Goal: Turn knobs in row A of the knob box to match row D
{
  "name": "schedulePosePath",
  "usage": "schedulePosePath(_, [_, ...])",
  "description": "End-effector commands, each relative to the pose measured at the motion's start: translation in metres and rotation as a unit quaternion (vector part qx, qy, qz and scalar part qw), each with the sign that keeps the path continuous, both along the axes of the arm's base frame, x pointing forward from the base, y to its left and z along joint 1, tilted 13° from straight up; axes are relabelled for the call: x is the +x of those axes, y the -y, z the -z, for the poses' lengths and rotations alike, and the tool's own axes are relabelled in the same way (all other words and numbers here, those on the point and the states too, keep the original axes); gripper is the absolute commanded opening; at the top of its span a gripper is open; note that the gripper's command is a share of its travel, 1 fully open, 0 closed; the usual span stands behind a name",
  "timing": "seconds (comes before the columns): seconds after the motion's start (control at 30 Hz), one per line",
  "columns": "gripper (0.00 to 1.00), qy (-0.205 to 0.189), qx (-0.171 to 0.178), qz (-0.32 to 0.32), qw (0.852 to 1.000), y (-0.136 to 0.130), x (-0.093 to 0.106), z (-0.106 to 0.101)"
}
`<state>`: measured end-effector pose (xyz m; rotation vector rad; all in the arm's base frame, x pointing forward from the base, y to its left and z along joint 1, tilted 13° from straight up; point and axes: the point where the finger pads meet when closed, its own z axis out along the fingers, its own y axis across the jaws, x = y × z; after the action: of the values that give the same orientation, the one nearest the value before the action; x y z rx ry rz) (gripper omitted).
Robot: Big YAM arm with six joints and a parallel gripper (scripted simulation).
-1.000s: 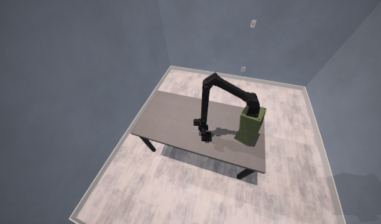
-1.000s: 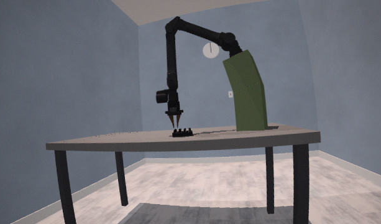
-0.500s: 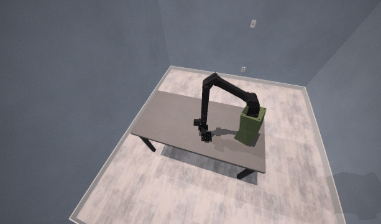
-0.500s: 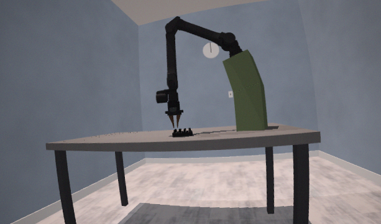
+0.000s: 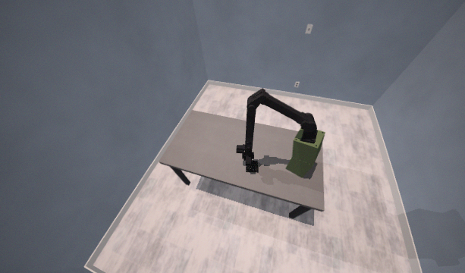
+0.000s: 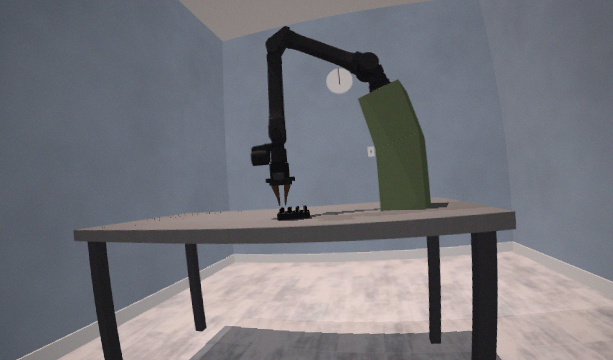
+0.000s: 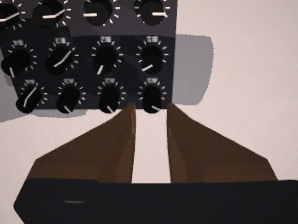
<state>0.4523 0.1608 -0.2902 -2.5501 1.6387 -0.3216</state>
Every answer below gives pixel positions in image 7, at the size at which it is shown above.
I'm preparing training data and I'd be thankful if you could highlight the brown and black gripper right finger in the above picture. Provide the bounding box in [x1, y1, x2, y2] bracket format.
[166, 103, 278, 183]

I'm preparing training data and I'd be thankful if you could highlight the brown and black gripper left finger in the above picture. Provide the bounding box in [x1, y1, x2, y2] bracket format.
[25, 103, 136, 183]

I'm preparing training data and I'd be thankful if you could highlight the black knob box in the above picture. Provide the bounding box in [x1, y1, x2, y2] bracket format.
[0, 0, 178, 114]

